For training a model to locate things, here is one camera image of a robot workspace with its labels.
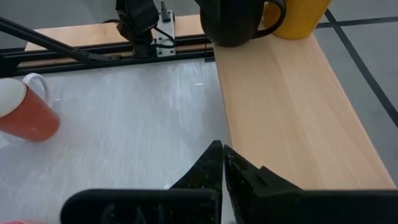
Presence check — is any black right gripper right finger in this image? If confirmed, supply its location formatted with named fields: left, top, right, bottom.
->
left=224, top=144, right=398, bottom=224

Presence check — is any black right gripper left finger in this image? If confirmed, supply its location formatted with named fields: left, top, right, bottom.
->
left=60, top=139, right=224, bottom=224

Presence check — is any black mug with red inside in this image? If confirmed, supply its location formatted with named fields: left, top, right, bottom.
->
left=198, top=0, right=287, bottom=47

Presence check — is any amber yellow mug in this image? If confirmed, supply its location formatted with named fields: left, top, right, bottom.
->
left=264, top=0, right=332, bottom=40

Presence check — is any red mug with white inside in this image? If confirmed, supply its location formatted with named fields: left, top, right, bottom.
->
left=0, top=73, right=61, bottom=144

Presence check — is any wooden shelf with black ends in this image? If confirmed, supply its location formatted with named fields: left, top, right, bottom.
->
left=213, top=15, right=397, bottom=190

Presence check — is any wooden side board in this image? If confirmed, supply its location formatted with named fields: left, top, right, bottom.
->
left=24, top=14, right=215, bottom=68

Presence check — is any black aluminium table frame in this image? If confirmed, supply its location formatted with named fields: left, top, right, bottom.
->
left=0, top=17, right=216, bottom=78

